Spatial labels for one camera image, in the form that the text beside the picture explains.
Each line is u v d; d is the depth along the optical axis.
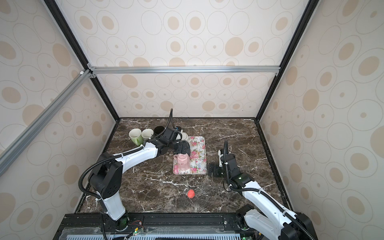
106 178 0.47
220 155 0.76
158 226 0.73
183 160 0.85
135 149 0.56
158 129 0.97
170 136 0.70
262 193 0.51
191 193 0.81
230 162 0.62
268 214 0.47
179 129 0.83
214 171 0.73
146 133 1.00
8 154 0.51
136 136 0.97
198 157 0.97
